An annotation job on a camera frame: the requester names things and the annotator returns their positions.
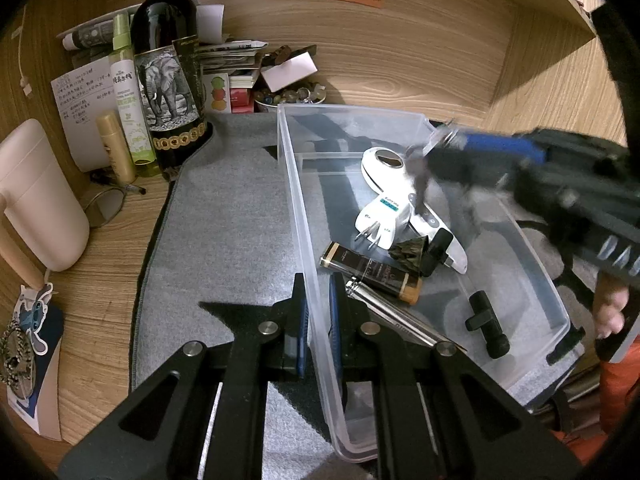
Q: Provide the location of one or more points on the black gold tube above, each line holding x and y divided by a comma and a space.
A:
360, 265

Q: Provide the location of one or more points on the white plug adapter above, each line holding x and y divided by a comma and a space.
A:
380, 220

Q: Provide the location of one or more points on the silver metal tube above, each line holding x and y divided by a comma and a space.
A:
395, 310

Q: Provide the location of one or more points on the traffic light card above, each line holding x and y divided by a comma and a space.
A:
217, 92

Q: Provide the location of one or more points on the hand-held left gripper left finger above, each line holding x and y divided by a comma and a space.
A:
301, 340

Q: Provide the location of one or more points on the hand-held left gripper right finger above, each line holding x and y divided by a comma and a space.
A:
336, 335

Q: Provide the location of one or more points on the blue and white sticker card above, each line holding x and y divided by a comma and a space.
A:
50, 410

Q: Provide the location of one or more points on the person's right hand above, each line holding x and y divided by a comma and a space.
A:
611, 305

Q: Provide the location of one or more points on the eyeglasses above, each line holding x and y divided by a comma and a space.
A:
135, 189

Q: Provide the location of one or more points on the rolled white paper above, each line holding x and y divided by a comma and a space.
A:
90, 35

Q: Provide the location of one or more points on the stack of books and papers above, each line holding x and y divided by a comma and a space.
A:
225, 55

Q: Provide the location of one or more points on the white bowl of beads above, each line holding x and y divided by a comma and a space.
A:
290, 97

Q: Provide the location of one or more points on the red box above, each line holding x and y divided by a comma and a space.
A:
240, 100

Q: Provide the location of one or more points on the white handwritten note sheet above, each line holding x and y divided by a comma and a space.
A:
80, 105

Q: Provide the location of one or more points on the grey felt mat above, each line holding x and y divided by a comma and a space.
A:
225, 235

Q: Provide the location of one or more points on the pink cylindrical container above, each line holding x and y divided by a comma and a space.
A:
40, 200

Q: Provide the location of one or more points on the wooden shelf board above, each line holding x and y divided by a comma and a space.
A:
565, 15

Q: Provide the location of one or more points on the yellow tube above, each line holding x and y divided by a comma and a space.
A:
115, 150

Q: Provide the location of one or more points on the orange clothing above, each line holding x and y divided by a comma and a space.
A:
620, 390

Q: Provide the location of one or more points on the black clip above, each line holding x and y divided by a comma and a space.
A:
437, 252

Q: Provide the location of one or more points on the green spray bottle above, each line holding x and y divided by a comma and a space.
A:
130, 110

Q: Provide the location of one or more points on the dark wine bottle elephant label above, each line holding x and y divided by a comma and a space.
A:
165, 20

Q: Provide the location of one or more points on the clear plastic storage bin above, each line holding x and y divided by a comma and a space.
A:
320, 210

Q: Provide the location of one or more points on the small white box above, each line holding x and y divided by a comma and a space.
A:
292, 72

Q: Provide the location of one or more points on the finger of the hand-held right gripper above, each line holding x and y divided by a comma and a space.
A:
475, 170
500, 145

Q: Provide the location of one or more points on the black T-shaped part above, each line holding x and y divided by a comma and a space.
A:
487, 325

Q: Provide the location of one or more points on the white handheld massager device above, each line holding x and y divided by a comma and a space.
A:
372, 172

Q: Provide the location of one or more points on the white paper sheet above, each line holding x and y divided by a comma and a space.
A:
210, 22

